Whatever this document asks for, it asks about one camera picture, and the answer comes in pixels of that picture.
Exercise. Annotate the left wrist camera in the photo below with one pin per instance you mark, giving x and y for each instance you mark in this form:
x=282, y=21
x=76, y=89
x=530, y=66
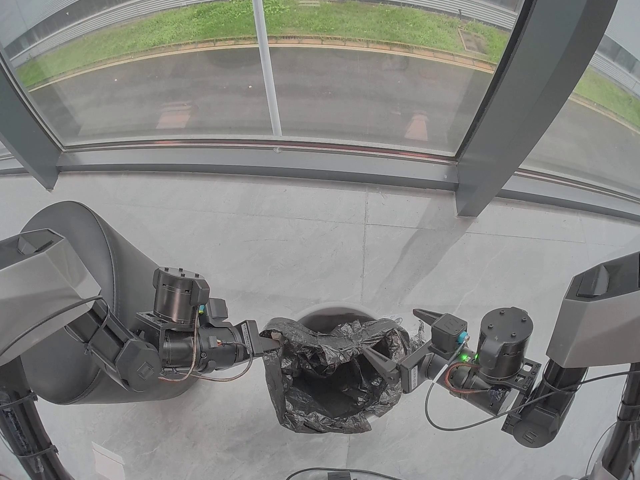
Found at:
x=218, y=312

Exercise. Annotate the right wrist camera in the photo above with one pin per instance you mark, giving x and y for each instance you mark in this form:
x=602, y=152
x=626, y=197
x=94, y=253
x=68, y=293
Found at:
x=447, y=330

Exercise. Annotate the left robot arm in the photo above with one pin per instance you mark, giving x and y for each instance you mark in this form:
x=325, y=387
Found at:
x=45, y=278

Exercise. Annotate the black plastic bag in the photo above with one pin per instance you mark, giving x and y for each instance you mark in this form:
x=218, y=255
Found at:
x=320, y=368

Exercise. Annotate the dark grey round chair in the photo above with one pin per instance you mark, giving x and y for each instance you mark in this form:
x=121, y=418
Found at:
x=125, y=268

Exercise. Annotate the white trash bin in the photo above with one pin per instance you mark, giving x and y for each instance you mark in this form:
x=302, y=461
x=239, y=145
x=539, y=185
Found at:
x=330, y=310

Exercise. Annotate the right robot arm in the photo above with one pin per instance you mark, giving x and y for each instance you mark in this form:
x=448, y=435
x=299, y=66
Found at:
x=595, y=318

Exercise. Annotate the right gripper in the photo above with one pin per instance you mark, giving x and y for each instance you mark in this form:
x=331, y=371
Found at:
x=414, y=375

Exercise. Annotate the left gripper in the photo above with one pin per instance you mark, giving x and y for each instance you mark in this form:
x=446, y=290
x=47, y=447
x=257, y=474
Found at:
x=225, y=348

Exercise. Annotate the window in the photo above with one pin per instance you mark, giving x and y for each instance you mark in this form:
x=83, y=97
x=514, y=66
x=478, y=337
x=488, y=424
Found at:
x=500, y=143

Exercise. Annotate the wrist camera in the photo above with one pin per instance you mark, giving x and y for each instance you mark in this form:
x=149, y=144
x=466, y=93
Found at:
x=218, y=312
x=447, y=330

